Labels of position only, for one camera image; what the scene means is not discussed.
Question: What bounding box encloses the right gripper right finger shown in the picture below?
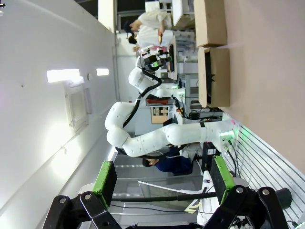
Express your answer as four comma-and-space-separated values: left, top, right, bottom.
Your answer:
203, 155, 289, 229

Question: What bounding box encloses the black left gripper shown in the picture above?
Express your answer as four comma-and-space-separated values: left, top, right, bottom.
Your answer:
142, 54, 168, 72

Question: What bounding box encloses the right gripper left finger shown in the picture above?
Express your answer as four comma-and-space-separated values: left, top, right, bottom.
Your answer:
46, 161, 120, 229

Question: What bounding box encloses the black controller box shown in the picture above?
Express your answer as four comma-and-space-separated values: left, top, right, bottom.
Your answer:
202, 142, 221, 171

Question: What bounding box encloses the large cardboard box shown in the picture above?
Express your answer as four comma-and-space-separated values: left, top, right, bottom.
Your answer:
197, 46, 231, 108

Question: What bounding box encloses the small cardboard box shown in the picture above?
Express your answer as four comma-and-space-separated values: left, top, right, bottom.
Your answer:
193, 0, 227, 48

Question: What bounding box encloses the dark haired person in white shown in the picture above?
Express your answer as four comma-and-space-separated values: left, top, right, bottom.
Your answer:
127, 26, 173, 52

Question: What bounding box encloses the capped person in white coat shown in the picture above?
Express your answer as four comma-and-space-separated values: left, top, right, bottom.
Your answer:
123, 10, 173, 34

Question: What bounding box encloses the seated person in navy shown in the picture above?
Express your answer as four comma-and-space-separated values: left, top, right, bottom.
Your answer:
142, 145, 203, 175

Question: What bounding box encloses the grey slotted aluminium plate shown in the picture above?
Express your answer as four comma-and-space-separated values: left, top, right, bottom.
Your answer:
220, 112, 305, 224

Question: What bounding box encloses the black mesh pen cup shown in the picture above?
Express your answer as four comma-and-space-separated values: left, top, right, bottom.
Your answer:
276, 187, 293, 208

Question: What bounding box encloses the ceiling air conditioner vent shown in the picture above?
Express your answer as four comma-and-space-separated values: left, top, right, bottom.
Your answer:
64, 82, 92, 130

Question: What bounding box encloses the long ceiling light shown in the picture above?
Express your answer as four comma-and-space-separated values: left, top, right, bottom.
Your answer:
47, 69, 81, 83

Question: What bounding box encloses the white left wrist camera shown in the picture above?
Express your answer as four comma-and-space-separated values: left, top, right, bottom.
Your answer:
140, 44, 155, 57

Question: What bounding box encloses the black base cable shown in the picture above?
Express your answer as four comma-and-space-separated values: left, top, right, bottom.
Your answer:
223, 140, 241, 178

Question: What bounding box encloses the aluminium frame rack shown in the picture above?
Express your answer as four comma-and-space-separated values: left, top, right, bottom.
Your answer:
177, 73, 200, 120

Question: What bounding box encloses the black left arm cable sleeve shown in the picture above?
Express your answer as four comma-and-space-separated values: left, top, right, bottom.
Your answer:
122, 68, 163, 128

